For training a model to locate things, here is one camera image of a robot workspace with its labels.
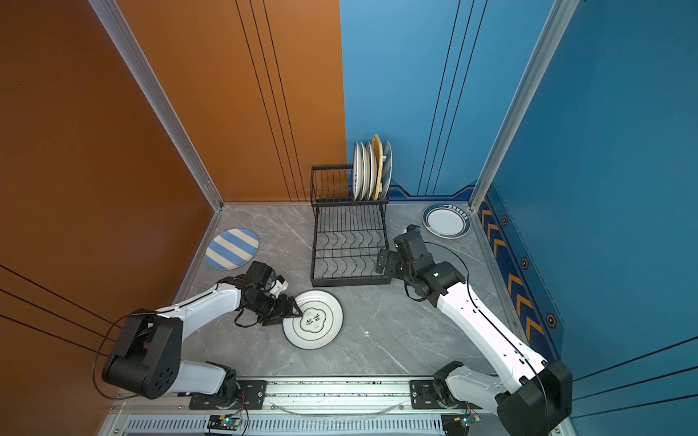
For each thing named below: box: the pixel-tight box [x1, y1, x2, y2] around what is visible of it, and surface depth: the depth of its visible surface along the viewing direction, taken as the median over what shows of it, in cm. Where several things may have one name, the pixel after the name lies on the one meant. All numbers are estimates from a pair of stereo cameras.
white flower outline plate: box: [282, 289, 345, 351], surface depth 87 cm
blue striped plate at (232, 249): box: [205, 227, 260, 271], surface depth 107 cm
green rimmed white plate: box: [422, 203, 472, 240], surface depth 118 cm
